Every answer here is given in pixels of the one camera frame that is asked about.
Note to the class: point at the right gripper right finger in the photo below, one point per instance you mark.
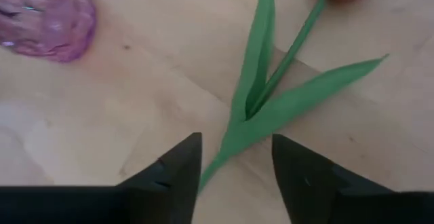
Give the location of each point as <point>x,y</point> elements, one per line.
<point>305,183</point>

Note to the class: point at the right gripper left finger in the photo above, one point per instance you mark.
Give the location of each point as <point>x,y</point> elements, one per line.
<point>169,183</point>

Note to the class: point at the dark red artificial tulip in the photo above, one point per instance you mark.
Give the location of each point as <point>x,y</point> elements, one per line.
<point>257,122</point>

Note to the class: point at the purple glass vase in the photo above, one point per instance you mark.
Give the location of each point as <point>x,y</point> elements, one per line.
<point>47,17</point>

